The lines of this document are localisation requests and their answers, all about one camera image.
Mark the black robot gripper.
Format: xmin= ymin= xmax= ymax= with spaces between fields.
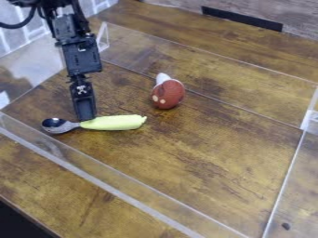
xmin=42 ymin=0 xmax=102 ymax=122

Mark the green handled metal spoon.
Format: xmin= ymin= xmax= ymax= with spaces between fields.
xmin=43 ymin=114 xmax=147 ymax=134

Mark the red toy mushroom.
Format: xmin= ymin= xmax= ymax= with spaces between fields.
xmin=150 ymin=73 xmax=186 ymax=110

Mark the clear acrylic front barrier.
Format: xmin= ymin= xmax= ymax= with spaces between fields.
xmin=0 ymin=112 xmax=249 ymax=238

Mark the clear acrylic barrier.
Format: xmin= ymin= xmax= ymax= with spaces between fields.
xmin=262 ymin=87 xmax=318 ymax=238
xmin=0 ymin=112 xmax=249 ymax=238

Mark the black strip on table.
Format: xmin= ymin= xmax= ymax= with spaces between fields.
xmin=202 ymin=7 xmax=284 ymax=32

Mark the clear acrylic right barrier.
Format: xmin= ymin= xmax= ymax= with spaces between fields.
xmin=262 ymin=87 xmax=318 ymax=238

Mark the clear acrylic triangular bracket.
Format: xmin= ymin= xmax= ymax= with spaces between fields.
xmin=98 ymin=21 xmax=110 ymax=51

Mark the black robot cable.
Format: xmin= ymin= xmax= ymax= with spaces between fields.
xmin=0 ymin=6 xmax=41 ymax=31

